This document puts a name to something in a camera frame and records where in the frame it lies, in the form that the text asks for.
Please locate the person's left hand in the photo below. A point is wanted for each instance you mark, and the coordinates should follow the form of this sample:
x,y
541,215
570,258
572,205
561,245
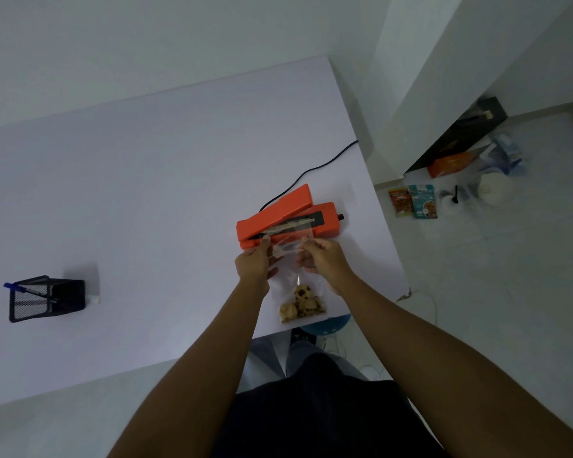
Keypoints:
x,y
253,267

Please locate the person's right hand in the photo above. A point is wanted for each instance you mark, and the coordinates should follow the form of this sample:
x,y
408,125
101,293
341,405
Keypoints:
x,y
329,262

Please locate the person's right thumb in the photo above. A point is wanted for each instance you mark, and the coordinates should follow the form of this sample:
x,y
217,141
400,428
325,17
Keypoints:
x,y
303,267

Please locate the person's left thumb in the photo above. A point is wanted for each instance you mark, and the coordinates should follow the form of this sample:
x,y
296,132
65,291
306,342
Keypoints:
x,y
272,273

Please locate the clear plastic bag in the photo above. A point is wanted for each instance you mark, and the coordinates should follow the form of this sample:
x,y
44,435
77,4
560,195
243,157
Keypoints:
x,y
291,281

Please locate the person's right forearm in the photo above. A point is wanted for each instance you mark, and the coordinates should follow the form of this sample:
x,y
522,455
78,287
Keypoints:
x,y
449,381

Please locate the person's left forearm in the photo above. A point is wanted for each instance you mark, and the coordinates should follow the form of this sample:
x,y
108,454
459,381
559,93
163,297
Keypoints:
x,y
195,376

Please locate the chocolate chip cookie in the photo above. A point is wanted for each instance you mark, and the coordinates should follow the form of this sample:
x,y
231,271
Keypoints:
x,y
309,307
303,293
289,311

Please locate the orange heat sealer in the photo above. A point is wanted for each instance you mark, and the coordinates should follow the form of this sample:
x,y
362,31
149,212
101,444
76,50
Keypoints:
x,y
281,215

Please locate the blue stool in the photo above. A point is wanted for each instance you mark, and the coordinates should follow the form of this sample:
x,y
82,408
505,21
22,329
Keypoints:
x,y
329,325

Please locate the person's black shoe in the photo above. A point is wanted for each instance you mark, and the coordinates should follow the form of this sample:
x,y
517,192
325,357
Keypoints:
x,y
301,335

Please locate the person's grey trousers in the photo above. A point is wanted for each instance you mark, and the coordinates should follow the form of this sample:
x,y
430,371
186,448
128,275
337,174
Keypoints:
x,y
262,362

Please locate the red snack packet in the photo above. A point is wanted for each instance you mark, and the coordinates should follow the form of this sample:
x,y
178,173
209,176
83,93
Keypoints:
x,y
400,202

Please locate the teal snack packet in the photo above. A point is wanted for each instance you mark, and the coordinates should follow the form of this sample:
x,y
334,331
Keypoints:
x,y
422,201

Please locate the person's black shirt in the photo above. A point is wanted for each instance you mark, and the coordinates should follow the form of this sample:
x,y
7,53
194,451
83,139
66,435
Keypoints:
x,y
324,414

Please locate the clear cup with black spoon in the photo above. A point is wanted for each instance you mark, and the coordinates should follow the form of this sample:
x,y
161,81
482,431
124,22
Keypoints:
x,y
453,197

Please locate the orange cardboard box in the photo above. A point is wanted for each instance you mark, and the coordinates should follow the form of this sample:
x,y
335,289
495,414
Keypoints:
x,y
451,164

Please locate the black box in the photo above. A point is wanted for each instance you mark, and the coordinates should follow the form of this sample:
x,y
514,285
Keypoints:
x,y
463,133

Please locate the black mesh pen holder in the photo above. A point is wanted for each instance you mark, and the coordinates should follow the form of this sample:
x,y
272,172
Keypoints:
x,y
52,300

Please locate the blue and white plastic bag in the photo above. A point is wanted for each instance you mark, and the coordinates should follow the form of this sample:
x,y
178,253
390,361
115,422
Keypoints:
x,y
504,154

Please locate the blue pen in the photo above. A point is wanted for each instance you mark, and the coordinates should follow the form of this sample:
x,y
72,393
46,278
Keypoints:
x,y
24,289

